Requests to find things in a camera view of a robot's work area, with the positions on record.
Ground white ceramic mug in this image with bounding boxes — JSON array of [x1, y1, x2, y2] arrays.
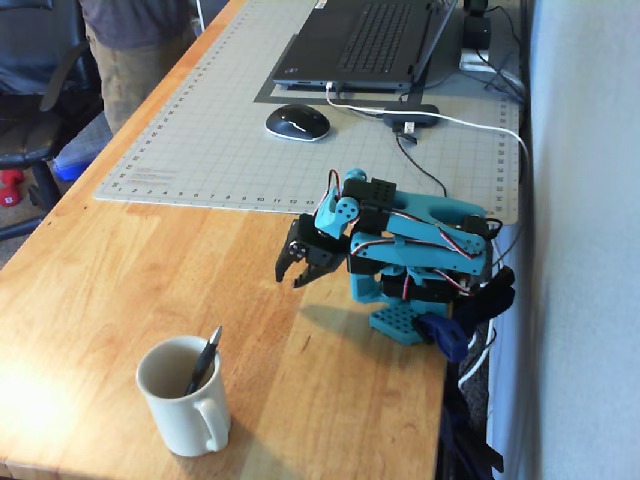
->
[[135, 334, 232, 457]]

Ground white cable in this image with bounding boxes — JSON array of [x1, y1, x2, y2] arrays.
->
[[324, 82, 532, 391]]

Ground dark blue pen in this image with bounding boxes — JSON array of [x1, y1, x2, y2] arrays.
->
[[183, 325, 224, 396]]

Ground black office chair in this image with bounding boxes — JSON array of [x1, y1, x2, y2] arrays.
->
[[0, 0, 104, 241]]

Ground black power adapter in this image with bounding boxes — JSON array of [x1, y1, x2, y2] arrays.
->
[[462, 0, 494, 51]]

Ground grey gridded cutting mat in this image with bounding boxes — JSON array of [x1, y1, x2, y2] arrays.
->
[[93, 0, 521, 226]]

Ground black cable bundle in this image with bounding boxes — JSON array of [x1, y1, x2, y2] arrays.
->
[[479, 4, 526, 106]]

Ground black usb hub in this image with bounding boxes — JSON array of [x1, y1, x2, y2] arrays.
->
[[382, 103, 441, 129]]

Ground standing person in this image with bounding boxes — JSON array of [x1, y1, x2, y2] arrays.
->
[[77, 0, 196, 136]]

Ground teal five-joint robot arm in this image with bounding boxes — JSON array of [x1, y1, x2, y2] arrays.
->
[[312, 167, 504, 346]]

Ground red dumbbell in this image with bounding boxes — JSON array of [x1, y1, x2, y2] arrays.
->
[[0, 168, 26, 209]]

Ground dark grey laptop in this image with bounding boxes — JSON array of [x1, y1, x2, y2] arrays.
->
[[272, 0, 459, 92]]

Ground black computer mouse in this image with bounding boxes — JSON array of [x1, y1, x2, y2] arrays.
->
[[264, 103, 332, 143]]

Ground dark blue table clamp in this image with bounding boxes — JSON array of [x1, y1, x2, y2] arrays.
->
[[417, 267, 516, 364]]

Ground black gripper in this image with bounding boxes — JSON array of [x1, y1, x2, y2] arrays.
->
[[274, 212, 346, 290]]

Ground thin black cable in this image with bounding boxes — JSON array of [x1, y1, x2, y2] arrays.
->
[[394, 121, 449, 199]]

